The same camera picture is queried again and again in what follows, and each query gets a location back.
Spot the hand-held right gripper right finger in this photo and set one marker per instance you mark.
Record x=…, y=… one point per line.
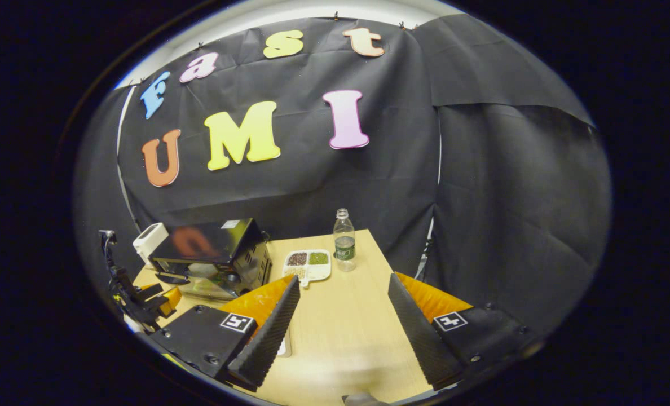
x=419, y=332

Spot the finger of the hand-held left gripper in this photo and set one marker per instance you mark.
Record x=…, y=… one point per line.
x=170, y=299

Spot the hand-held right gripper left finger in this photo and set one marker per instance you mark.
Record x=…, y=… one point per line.
x=270, y=332

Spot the black electric oven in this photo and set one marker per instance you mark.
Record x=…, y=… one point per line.
x=216, y=242

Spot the white rectangular tray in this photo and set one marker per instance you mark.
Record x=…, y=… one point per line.
x=285, y=345

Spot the white toaster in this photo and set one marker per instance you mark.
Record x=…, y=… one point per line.
x=149, y=239

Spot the white divided bean plate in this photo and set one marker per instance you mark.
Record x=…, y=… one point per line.
x=308, y=264

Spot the clear water bottle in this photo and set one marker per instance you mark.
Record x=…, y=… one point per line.
x=344, y=242

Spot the black backdrop cloth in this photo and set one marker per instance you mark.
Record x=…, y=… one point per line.
x=391, y=186

